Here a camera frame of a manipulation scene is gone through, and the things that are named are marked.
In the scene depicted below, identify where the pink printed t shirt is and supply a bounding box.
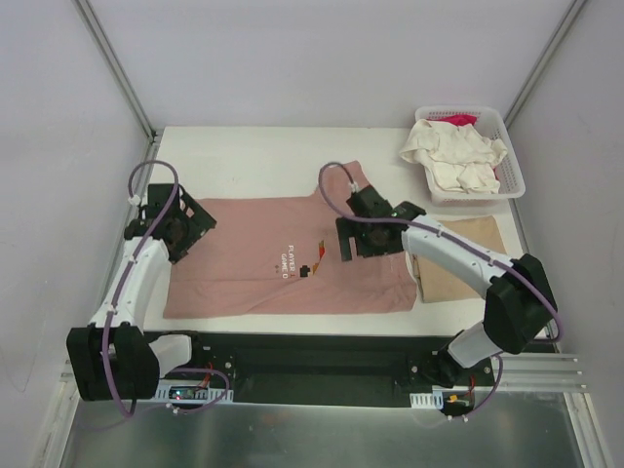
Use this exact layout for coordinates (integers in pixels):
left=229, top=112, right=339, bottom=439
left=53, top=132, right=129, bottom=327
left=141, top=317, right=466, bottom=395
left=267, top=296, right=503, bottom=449
left=163, top=161, right=417, bottom=319

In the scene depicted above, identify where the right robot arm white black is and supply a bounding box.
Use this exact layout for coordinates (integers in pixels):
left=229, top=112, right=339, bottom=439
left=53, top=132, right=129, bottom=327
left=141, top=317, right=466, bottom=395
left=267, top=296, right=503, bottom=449
left=335, top=202, right=560, bottom=388

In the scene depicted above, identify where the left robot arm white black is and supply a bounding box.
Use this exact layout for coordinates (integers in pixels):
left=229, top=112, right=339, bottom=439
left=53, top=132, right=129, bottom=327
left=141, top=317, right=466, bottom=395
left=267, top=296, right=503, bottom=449
left=66, top=183, right=216, bottom=401

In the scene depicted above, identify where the folded beige t shirt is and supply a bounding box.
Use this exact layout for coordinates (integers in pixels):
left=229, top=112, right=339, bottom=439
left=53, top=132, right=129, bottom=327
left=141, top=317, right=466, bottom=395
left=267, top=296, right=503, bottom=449
left=403, top=215, right=512, bottom=303

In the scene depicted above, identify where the cream crumpled t shirt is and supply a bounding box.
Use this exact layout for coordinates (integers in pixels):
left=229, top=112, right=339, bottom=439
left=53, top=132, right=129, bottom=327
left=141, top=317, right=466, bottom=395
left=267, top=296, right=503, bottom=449
left=400, top=119, right=508, bottom=194

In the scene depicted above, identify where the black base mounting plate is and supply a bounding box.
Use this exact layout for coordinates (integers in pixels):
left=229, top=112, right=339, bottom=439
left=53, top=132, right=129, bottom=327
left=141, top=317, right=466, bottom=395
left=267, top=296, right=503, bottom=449
left=155, top=331, right=506, bottom=406

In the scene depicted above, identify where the magenta t shirt in basket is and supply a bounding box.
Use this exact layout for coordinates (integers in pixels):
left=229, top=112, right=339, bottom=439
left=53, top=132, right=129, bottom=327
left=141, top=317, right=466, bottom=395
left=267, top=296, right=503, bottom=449
left=430, top=114, right=478, bottom=127

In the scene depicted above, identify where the white plastic laundry basket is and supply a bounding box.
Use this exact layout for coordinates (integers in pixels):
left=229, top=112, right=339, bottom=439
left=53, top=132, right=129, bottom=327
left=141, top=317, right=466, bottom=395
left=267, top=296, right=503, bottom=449
left=408, top=104, right=526, bottom=205

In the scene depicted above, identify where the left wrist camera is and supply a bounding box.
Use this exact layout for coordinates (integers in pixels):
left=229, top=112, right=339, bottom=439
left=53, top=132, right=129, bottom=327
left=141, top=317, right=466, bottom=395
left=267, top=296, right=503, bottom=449
left=144, top=183, right=183, bottom=217

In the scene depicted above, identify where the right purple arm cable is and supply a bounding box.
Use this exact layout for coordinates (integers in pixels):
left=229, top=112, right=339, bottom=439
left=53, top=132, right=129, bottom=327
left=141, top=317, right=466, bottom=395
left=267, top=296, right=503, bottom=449
left=317, top=162, right=565, bottom=425

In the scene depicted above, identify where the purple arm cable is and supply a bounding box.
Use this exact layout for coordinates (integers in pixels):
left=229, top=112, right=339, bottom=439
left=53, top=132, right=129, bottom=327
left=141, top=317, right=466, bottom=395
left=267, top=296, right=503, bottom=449
left=317, top=162, right=565, bottom=425
left=99, top=159, right=230, bottom=420

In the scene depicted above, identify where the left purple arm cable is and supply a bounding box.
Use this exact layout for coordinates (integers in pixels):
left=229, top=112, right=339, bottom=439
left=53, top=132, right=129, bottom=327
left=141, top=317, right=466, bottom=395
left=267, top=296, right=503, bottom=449
left=99, top=159, right=230, bottom=420

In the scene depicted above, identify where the left white cable duct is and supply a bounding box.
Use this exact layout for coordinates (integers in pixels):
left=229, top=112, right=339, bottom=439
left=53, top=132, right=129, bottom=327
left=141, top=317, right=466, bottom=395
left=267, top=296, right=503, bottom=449
left=151, top=383, right=234, bottom=406

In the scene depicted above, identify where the white cable duct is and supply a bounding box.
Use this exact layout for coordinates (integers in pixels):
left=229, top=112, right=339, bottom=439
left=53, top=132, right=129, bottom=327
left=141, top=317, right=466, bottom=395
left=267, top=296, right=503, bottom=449
left=409, top=391, right=444, bottom=410
left=151, top=383, right=234, bottom=406

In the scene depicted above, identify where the right white cable duct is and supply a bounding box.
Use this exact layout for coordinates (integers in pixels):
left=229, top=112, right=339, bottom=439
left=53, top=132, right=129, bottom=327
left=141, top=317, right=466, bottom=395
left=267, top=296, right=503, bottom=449
left=409, top=391, right=444, bottom=410

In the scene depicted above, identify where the left aluminium frame post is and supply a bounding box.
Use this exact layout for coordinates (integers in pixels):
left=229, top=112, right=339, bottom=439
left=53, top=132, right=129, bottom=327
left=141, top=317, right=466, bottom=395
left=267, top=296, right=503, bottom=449
left=72, top=0, right=159, bottom=142

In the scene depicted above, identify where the aluminium frame post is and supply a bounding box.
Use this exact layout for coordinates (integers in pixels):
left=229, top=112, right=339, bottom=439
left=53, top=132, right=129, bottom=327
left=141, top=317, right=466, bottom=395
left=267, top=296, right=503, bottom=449
left=72, top=0, right=159, bottom=142
left=504, top=0, right=590, bottom=128

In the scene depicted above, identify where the aluminium front rail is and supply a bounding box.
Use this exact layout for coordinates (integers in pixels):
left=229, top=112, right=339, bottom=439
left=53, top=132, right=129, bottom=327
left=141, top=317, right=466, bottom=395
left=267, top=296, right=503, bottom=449
left=71, top=349, right=584, bottom=401

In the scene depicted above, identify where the right aluminium frame post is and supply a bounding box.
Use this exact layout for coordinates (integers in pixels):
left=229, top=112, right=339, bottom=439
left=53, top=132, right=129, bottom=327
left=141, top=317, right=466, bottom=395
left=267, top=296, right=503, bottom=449
left=504, top=0, right=590, bottom=128

